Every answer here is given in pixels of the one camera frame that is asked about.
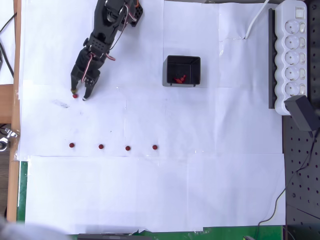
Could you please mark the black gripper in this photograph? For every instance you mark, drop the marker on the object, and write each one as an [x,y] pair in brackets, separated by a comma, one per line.
[80,74]

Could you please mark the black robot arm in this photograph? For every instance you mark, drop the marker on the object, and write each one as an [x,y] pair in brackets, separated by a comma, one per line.
[105,25]

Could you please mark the black open box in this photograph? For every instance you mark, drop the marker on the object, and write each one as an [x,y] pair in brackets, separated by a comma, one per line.
[175,63]

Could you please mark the metal clamp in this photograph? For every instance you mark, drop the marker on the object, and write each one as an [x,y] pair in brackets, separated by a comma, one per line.
[7,137]

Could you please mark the white paper table cover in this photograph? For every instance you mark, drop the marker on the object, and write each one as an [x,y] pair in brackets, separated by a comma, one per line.
[160,187]

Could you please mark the blurred grey object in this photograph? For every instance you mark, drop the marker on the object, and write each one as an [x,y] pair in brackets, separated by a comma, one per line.
[25,231]

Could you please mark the white power strip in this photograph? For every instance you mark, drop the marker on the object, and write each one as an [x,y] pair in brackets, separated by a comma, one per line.
[291,57]

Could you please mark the black power adapter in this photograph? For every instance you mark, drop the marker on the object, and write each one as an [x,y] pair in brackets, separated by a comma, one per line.
[300,112]

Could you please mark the black pegboard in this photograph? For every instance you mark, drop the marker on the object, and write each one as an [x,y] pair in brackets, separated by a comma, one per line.
[302,175]

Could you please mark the black camera device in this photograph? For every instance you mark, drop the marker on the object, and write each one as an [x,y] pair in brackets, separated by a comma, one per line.
[112,236]

